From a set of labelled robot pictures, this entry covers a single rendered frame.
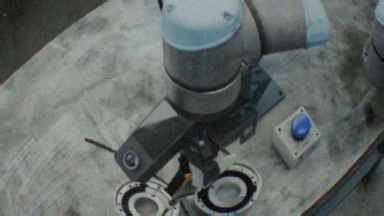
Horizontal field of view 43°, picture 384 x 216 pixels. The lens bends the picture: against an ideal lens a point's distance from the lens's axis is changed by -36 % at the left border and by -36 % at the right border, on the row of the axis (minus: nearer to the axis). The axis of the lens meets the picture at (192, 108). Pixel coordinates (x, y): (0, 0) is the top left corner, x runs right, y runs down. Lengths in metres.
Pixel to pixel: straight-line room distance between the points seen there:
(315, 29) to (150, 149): 0.26
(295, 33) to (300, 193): 0.45
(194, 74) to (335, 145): 0.49
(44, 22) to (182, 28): 1.79
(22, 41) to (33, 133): 1.26
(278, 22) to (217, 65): 0.08
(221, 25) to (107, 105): 0.55
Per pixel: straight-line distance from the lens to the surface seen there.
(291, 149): 1.03
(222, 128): 0.78
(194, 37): 0.61
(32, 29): 2.37
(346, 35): 1.26
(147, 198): 1.01
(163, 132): 0.76
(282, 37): 0.65
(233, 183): 1.02
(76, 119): 1.12
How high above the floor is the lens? 1.76
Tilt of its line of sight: 60 degrees down
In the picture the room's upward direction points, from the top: 2 degrees counter-clockwise
